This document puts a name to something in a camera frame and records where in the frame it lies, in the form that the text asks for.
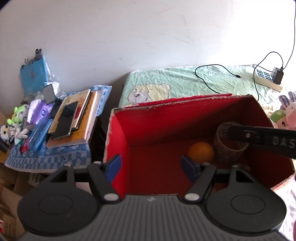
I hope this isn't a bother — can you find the large pink plush bunny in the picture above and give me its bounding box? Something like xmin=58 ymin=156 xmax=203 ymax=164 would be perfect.
xmin=279 ymin=91 xmax=296 ymax=130

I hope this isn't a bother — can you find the black smartphone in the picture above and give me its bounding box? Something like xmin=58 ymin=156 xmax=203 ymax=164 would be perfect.
xmin=53 ymin=101 xmax=78 ymax=140

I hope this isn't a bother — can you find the black charging cable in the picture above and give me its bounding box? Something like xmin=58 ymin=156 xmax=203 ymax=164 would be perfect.
xmin=195 ymin=51 xmax=285 ymax=103

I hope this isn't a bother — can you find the red cardboard box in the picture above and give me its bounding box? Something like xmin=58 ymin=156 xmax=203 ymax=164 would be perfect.
xmin=102 ymin=93 xmax=296 ymax=196

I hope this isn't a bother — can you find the white plush toy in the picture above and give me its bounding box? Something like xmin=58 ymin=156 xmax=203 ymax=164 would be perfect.
xmin=1 ymin=124 xmax=30 ymax=145

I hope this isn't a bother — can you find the blue plastic bag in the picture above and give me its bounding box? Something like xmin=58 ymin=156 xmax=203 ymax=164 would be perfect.
xmin=20 ymin=48 xmax=59 ymax=97

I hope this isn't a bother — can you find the white power strip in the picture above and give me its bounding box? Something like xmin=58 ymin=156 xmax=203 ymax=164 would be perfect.
xmin=254 ymin=69 xmax=282 ymax=92

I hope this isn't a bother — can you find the orange wooden gourd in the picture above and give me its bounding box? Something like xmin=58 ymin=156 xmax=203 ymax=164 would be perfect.
xmin=187 ymin=142 xmax=214 ymax=163

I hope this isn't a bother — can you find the blue checkered cloth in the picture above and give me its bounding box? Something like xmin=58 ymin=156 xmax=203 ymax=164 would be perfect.
xmin=4 ymin=85 xmax=113 ymax=173

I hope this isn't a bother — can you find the green frog plush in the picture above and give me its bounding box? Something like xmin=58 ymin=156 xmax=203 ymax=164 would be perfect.
xmin=6 ymin=104 xmax=30 ymax=127

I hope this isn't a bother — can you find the green bear bedsheet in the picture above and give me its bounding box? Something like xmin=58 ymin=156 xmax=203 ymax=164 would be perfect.
xmin=119 ymin=65 xmax=295 ymax=115

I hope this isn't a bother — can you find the stack of books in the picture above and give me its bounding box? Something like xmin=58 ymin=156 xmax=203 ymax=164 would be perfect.
xmin=47 ymin=89 xmax=102 ymax=148

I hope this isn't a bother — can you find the green plush toy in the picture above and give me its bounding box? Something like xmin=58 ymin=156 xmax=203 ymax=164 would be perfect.
xmin=270 ymin=109 xmax=287 ymax=129

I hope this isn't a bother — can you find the purple tissue pack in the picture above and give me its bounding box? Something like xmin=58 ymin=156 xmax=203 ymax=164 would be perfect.
xmin=27 ymin=99 xmax=53 ymax=125

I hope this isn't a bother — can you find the black charger adapter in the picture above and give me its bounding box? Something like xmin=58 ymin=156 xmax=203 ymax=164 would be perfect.
xmin=272 ymin=67 xmax=283 ymax=85

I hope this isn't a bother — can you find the small square mirror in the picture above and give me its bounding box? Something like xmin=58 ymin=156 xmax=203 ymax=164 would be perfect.
xmin=42 ymin=84 xmax=56 ymax=104

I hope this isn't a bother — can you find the blue pencil case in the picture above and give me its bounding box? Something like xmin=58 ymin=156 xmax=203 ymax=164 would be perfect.
xmin=28 ymin=118 xmax=53 ymax=152

